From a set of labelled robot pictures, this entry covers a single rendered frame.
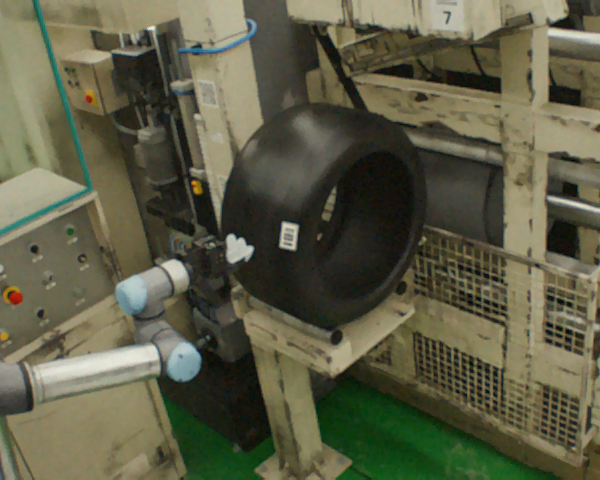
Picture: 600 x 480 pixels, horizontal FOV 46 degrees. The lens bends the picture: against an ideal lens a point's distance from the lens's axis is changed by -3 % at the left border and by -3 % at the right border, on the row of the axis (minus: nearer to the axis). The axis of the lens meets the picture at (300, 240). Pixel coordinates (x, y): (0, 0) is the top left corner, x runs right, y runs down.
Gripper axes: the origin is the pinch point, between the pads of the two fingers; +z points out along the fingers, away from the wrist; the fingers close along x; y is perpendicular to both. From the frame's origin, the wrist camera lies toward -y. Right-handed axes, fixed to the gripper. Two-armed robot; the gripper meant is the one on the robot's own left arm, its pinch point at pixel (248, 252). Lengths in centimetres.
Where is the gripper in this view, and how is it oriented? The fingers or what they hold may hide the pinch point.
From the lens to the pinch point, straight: 177.9
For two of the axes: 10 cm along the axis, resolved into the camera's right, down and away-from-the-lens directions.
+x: -7.0, -2.6, 6.6
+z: 7.1, -3.3, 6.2
